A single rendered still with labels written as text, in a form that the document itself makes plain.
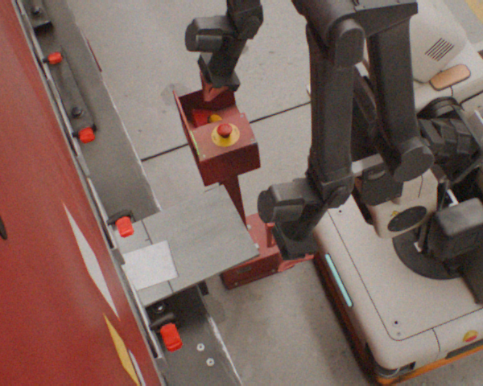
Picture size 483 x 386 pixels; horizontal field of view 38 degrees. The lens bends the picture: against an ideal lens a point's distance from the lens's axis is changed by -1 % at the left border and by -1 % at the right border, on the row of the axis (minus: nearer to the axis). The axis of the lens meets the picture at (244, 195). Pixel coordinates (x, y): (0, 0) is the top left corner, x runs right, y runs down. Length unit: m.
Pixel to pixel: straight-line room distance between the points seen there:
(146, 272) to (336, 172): 0.46
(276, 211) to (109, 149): 0.65
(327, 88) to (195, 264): 0.54
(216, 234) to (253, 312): 1.03
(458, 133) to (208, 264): 0.53
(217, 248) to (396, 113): 0.48
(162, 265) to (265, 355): 1.02
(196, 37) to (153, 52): 1.69
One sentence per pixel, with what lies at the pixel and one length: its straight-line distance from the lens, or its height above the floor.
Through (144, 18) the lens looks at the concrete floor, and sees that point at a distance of 3.29.
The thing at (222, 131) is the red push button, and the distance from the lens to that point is 1.80.
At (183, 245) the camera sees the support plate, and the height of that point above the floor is 1.00.
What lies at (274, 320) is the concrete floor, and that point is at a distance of 2.41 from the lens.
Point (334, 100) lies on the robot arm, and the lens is 1.02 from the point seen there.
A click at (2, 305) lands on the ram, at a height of 2.01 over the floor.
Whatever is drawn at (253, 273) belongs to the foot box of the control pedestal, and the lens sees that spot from 2.45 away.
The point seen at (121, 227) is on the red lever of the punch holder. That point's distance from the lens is 1.10.
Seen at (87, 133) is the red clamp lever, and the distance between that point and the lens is 1.22.
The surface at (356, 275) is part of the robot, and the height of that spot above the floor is 0.28.
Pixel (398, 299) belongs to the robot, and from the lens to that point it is 2.15.
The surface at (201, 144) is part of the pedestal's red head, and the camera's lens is 1.82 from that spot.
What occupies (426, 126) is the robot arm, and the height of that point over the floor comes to 1.26.
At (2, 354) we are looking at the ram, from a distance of 0.25.
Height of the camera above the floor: 2.24
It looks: 58 degrees down
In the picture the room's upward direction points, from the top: 10 degrees counter-clockwise
